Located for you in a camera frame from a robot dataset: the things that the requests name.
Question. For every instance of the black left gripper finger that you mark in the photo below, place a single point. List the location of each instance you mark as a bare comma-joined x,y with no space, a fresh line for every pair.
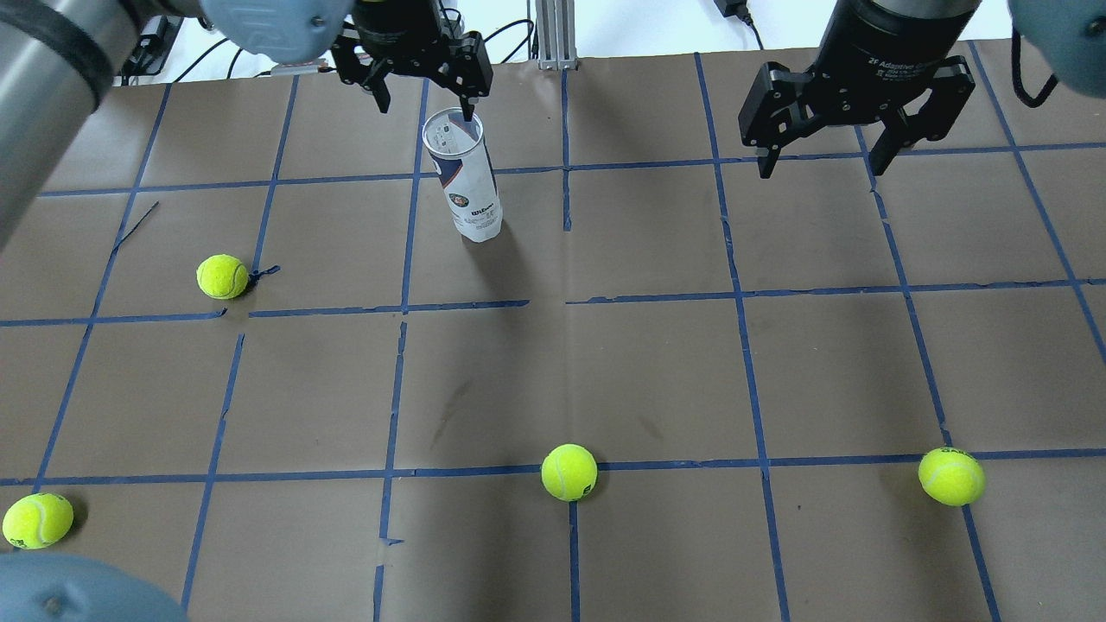
370,77
463,67

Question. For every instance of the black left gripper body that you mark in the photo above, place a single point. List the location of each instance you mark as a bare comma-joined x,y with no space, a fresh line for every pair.
399,29

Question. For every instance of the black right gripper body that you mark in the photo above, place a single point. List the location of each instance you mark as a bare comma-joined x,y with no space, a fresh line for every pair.
881,39

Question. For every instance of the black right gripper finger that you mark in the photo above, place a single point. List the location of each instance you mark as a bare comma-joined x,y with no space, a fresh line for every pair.
902,130
777,123

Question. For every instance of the clear tennis ball can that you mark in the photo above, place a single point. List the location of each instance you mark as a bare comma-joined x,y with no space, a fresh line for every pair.
457,148

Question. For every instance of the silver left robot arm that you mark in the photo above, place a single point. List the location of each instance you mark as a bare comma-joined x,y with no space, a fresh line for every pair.
59,61

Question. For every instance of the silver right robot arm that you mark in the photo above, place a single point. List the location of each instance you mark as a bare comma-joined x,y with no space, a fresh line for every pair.
1055,42

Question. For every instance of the tennis ball left near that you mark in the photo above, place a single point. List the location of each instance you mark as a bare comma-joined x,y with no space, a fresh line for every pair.
222,277

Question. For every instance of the tennis ball right side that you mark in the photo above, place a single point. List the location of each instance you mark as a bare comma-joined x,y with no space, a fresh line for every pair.
951,476

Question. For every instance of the tennis ball centre near bases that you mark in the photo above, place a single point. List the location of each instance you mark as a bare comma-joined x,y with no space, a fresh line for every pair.
569,472

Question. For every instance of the tennis ball left far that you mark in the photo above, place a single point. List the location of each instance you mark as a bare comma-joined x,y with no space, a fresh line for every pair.
38,520

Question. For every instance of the black power adapter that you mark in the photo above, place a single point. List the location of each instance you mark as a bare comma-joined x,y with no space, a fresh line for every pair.
740,9

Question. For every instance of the black electronics box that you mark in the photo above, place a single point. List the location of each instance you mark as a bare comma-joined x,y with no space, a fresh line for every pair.
152,49

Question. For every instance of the aluminium frame post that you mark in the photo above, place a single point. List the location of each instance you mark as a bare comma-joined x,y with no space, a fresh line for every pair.
555,35

